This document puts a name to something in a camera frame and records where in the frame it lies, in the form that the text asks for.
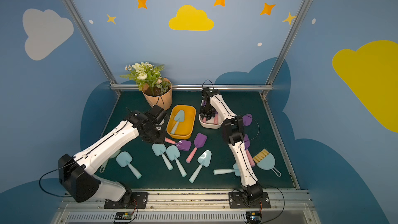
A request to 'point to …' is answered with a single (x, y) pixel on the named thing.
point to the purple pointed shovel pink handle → (203, 103)
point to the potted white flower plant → (148, 77)
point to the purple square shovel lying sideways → (182, 144)
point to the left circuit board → (123, 215)
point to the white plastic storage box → (210, 123)
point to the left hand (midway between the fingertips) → (161, 138)
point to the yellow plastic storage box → (183, 129)
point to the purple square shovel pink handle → (199, 141)
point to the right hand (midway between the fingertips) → (204, 117)
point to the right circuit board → (253, 217)
